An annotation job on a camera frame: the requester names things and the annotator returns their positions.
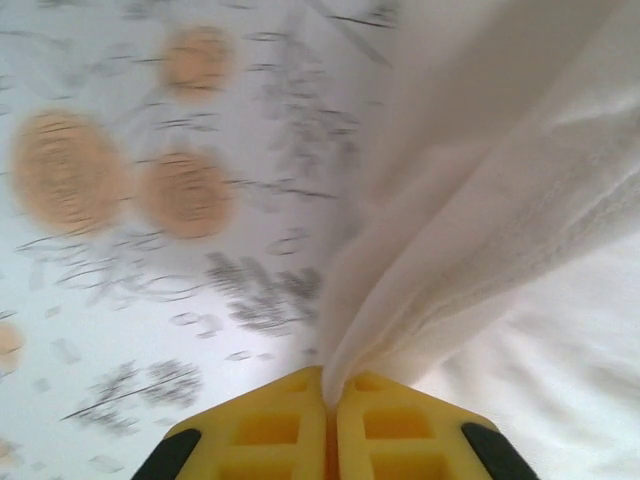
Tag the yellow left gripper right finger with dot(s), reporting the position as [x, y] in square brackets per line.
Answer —
[400, 435]

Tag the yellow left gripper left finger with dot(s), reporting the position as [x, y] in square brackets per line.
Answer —
[260, 430]

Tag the white t-shirt with black print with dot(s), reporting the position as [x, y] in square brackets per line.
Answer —
[500, 200]

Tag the floral patterned tablecloth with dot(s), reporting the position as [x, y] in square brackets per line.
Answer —
[100, 275]

